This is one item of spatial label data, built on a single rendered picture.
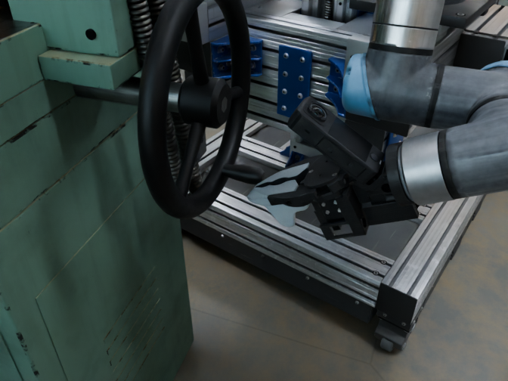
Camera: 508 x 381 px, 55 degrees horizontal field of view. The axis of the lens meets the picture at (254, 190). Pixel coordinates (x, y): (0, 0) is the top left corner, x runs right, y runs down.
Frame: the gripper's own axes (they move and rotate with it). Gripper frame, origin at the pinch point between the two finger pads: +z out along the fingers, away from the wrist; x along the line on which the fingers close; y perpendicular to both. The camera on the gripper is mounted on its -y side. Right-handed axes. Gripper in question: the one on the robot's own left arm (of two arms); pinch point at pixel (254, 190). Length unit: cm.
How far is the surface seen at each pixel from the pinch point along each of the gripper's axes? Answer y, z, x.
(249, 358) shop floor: 57, 42, 17
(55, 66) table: -25.2, 10.3, -6.9
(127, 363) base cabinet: 25.7, 40.0, -8.2
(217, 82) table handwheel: -15.1, -3.3, -0.1
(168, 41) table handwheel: -22.3, -6.7, -8.6
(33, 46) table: -28.0, 11.4, -7.0
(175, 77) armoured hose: -16.7, 5.0, 4.1
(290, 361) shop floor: 62, 33, 20
